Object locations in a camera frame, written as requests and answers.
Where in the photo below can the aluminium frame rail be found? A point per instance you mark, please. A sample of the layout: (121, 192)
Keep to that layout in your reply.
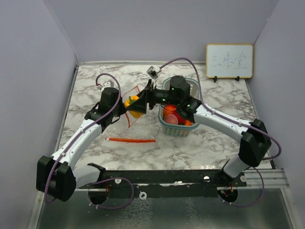
(267, 178)

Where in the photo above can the teal white plastic basket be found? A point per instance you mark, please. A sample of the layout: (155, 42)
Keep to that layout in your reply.
(180, 130)

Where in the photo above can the clear orange zip bag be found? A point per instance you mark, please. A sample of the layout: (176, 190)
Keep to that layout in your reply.
(130, 92)
(130, 136)

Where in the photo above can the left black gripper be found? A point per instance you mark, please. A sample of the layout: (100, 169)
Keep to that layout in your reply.
(123, 109)

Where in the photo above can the yellow bell pepper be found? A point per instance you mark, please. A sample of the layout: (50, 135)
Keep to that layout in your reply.
(134, 107)

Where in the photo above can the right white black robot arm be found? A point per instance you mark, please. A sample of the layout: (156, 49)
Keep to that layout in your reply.
(252, 136)

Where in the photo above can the red bell pepper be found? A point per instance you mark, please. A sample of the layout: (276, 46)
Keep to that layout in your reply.
(182, 121)

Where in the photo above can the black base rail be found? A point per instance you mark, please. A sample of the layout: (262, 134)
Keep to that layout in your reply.
(130, 184)

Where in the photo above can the pink peach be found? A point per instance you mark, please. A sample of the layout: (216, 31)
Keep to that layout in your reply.
(171, 119)

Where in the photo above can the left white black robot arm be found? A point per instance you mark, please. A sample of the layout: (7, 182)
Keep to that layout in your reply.
(56, 174)

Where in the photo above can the white whiteboard wooden frame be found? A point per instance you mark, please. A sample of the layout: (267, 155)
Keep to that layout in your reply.
(229, 61)

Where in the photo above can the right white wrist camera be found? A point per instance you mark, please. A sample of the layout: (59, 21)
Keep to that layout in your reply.
(154, 72)

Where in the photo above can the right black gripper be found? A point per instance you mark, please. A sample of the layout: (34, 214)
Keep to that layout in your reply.
(140, 104)

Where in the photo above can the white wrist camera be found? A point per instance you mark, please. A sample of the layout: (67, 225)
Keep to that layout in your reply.
(154, 72)
(104, 85)

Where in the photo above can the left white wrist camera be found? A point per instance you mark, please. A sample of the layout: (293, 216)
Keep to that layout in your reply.
(104, 85)

